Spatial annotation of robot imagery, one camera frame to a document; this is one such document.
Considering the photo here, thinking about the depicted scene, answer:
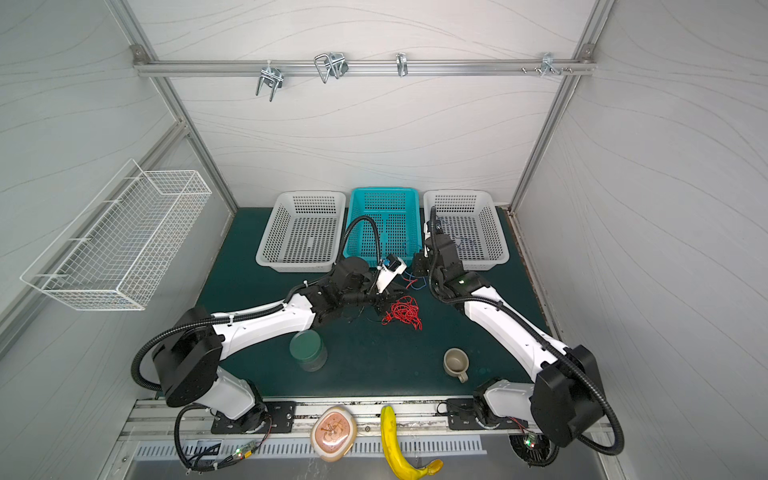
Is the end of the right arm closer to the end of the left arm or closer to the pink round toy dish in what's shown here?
the end of the left arm

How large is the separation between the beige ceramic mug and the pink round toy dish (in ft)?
0.92

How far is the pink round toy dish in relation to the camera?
0.68 metres

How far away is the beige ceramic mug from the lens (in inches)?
30.8
